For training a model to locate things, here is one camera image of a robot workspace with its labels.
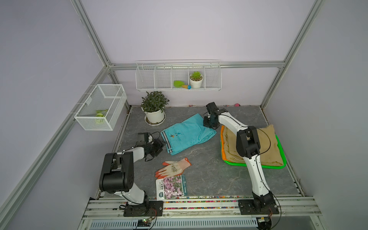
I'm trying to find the teal pants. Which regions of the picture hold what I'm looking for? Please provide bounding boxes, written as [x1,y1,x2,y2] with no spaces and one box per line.
[161,114,217,155]

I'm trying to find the khaki pants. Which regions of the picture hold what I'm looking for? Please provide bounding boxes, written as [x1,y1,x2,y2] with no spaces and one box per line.
[223,125,287,169]

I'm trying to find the green plastic basket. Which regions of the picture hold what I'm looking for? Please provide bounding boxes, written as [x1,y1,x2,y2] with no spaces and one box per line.
[220,126,287,170]

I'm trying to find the orange pants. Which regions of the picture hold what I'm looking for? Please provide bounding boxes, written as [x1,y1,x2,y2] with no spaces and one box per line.
[220,126,226,161]

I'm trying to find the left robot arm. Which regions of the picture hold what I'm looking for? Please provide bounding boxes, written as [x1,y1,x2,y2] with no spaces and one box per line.
[99,140,166,206]

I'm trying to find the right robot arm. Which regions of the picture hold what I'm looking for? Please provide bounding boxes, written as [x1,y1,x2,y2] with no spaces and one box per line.
[203,109,277,209]

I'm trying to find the green item in side basket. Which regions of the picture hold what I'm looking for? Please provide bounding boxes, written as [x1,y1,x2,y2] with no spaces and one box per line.
[95,109,108,124]

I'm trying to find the red white work glove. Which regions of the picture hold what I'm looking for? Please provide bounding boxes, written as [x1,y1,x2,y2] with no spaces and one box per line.
[155,158,192,179]

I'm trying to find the flower seed packet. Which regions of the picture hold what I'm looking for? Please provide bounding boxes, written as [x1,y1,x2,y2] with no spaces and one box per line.
[156,174,188,200]

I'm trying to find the large potted plant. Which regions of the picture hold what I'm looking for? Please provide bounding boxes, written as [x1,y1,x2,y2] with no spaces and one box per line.
[141,91,170,126]

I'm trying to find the small potted succulent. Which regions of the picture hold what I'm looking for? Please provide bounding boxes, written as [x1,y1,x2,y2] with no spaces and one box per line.
[189,71,203,89]

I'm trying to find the green toy shovel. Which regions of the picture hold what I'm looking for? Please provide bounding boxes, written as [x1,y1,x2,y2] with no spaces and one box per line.
[173,80,191,90]

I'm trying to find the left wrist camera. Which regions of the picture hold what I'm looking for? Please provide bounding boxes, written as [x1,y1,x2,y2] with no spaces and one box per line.
[136,132,153,146]

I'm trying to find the white wire wall shelf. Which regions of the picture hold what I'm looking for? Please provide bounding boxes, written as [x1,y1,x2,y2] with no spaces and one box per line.
[135,62,222,91]

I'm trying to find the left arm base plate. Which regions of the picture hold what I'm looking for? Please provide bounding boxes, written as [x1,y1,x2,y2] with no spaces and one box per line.
[119,201,163,217]

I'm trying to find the white wire side basket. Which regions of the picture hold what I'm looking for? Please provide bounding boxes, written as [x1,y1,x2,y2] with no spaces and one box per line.
[74,84,127,131]

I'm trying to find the aluminium mounting rail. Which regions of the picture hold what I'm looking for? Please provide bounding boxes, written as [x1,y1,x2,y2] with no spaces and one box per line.
[78,196,329,230]

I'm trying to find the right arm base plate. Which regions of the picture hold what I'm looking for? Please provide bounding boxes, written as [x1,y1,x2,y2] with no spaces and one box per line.
[238,199,280,216]

